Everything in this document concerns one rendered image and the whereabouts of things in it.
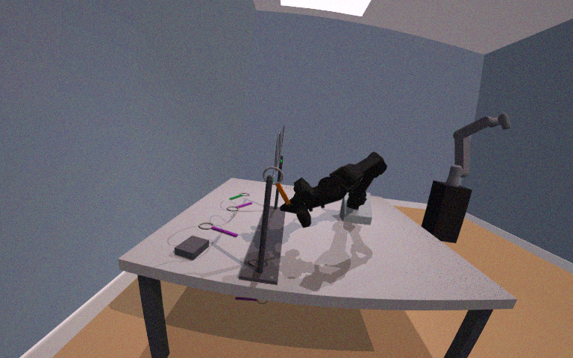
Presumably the orange rectangular bar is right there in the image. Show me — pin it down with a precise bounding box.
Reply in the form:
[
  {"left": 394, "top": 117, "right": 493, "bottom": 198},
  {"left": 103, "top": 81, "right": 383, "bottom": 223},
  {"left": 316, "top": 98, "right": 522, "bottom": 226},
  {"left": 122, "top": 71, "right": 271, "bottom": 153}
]
[{"left": 263, "top": 166, "right": 291, "bottom": 205}]

